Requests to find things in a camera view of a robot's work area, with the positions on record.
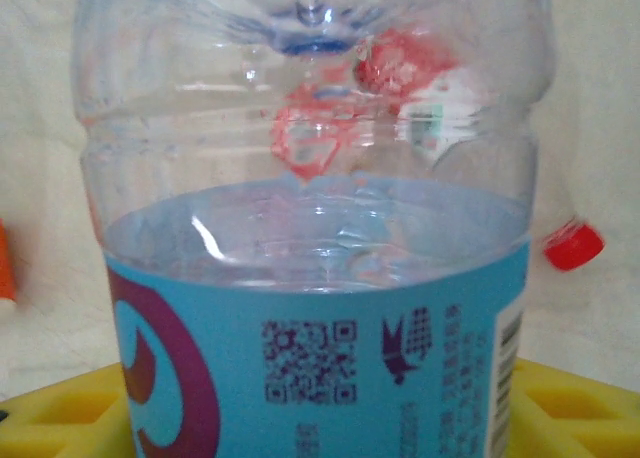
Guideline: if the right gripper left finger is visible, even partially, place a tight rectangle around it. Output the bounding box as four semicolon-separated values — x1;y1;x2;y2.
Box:
0;360;134;458

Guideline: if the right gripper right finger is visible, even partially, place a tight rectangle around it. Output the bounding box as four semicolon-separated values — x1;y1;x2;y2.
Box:
509;355;640;458

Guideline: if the orange label short bottle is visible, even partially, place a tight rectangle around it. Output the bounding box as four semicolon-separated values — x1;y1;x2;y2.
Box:
0;217;17;307

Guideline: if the blue label water bottle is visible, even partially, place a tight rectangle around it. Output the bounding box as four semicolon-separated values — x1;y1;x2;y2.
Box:
69;0;559;458

